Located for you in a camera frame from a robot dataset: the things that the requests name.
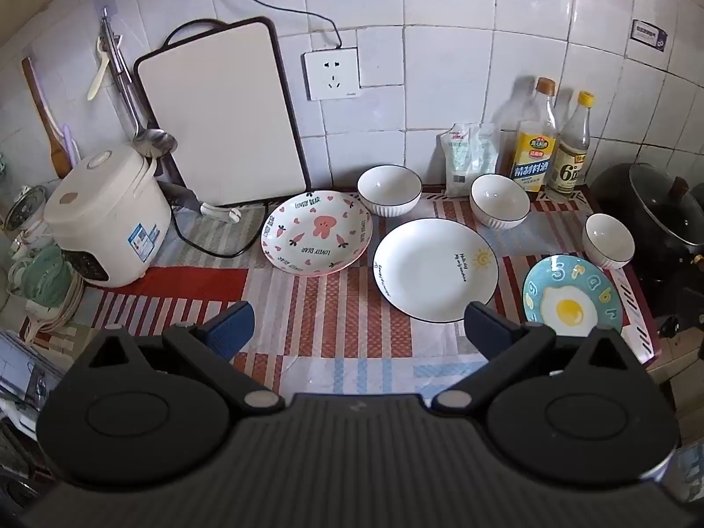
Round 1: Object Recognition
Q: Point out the glass blender jar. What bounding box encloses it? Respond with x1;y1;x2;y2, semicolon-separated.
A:
3;184;50;243

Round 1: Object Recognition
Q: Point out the rice cooker power cord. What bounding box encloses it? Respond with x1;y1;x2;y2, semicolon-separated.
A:
168;198;271;259

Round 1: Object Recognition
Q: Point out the black wall cable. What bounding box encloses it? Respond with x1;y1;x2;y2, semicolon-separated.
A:
201;0;343;50

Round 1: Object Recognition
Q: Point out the wall sticker label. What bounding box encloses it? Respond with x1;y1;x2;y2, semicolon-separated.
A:
631;18;669;53

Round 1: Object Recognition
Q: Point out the pink rabbit print plate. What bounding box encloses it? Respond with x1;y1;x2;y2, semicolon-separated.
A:
260;191;375;277

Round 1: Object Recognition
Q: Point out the wooden spatula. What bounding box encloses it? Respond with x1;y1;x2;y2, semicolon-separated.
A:
21;58;75;180

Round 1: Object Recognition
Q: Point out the white plastic rice spoon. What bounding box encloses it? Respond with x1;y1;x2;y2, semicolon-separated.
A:
87;36;111;101

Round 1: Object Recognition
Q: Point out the white cutting board dark frame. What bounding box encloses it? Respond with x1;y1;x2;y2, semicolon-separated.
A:
133;16;310;210

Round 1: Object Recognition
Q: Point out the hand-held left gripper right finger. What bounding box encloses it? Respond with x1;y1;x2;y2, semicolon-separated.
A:
432;301;633;412

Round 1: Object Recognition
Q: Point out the white wall socket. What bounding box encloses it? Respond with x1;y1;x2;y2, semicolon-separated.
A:
301;47;361;101

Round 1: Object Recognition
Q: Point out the green and white appliance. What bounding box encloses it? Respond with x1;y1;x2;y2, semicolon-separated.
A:
8;245;86;336

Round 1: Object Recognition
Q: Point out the purple plastic utensil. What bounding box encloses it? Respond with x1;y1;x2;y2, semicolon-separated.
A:
62;124;81;169

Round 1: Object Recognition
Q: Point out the black gas stove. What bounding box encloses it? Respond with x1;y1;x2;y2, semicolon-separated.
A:
632;242;704;342

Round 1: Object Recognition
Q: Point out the tablet screen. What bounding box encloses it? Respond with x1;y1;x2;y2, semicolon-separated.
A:
0;330;61;413

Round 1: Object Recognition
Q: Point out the white seasoning bag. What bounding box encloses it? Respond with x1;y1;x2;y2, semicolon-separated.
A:
438;122;499;199

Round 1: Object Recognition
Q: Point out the grey cutting board stand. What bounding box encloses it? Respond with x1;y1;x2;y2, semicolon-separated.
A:
157;179;203;214

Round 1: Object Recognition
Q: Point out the blue egg print plate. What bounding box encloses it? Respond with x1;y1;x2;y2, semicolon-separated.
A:
521;254;625;339

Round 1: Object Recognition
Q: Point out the white sun print plate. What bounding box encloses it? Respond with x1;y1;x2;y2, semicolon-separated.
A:
373;218;501;324

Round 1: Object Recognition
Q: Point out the striped tablecloth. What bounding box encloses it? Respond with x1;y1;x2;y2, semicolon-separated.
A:
71;184;658;397

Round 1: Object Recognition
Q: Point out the white rice cooker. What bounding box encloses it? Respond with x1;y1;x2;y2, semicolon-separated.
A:
44;143;172;288

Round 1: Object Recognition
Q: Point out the clear plastic bottle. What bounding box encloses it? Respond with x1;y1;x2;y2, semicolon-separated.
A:
495;76;543;177

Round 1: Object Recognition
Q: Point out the yellow label cooking wine bottle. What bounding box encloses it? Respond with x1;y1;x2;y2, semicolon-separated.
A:
509;77;559;193

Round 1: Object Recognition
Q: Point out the small white ribbed bowl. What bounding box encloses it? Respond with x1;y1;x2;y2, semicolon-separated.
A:
583;213;636;269

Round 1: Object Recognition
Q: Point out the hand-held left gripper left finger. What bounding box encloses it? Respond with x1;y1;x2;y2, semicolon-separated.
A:
77;301;286;412

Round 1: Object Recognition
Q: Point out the large white ribbed bowl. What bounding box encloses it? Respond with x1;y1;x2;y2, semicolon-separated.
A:
469;174;532;230
357;165;423;217

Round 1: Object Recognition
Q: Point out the yellow cap vinegar bottle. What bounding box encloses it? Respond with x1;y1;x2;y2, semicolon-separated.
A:
546;91;596;202

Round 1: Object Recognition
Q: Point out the black wok with glass lid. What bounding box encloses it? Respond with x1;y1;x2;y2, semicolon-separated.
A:
591;162;704;281

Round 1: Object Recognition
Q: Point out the metal ladle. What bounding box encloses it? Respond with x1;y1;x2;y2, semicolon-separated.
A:
102;16;178;158

